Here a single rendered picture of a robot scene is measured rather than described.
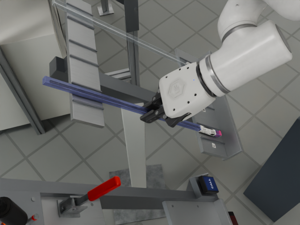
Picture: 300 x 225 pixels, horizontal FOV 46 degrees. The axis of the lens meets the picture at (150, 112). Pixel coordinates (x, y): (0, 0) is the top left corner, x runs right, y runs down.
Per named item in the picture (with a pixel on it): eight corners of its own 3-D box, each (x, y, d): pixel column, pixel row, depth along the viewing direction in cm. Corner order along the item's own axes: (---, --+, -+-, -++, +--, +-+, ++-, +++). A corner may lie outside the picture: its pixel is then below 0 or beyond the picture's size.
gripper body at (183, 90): (196, 50, 72) (153, 77, 77) (209, 92, 67) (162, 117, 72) (214, 65, 77) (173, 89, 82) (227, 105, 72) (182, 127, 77)
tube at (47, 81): (216, 132, 96) (219, 131, 96) (217, 137, 96) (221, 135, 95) (42, 78, 64) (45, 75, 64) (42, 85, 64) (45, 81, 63)
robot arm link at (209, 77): (204, 45, 70) (192, 53, 72) (216, 81, 66) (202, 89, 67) (224, 63, 76) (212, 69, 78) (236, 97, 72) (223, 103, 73)
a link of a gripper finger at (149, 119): (162, 103, 76) (139, 116, 79) (165, 116, 74) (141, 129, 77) (171, 108, 78) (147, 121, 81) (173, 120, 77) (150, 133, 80)
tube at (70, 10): (202, 72, 109) (205, 69, 108) (203, 75, 108) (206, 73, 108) (51, 1, 77) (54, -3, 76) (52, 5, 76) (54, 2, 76)
